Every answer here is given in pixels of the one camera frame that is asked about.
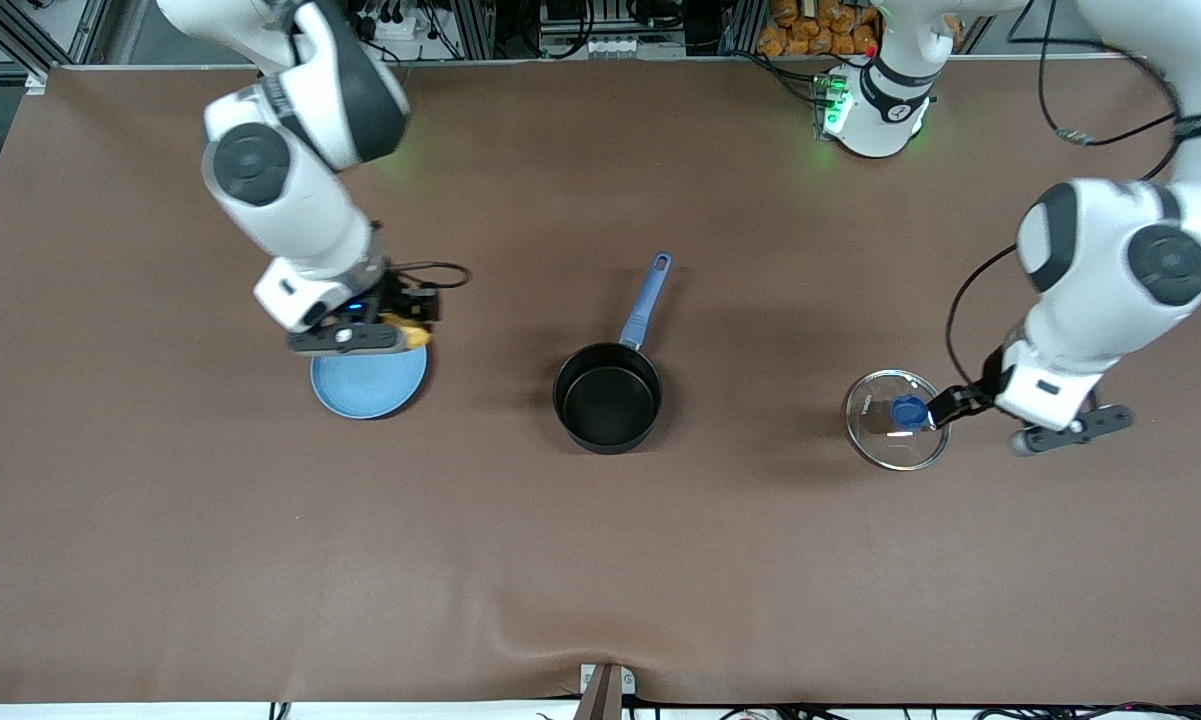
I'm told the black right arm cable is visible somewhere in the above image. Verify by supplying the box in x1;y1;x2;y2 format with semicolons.
388;260;473;293

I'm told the yellow potato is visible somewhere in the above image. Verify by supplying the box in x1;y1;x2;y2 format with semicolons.
380;312;432;350

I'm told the glass lid with blue knob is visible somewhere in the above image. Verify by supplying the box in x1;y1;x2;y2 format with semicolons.
843;369;952;472

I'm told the blue round plate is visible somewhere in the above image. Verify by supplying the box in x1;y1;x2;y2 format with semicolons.
310;340;430;421

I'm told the bag of orange snacks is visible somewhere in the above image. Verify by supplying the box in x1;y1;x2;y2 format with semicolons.
755;0;883;58

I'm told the black pot with blue handle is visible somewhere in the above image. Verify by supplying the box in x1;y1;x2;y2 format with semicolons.
552;251;674;457

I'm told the metal table edge bracket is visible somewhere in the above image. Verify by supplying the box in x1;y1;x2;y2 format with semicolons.
572;662;637;720

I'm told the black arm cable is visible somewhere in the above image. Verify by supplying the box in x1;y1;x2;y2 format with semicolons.
388;260;473;293
944;0;1186;393

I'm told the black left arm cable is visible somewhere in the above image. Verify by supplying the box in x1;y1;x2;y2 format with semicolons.
944;0;1186;393

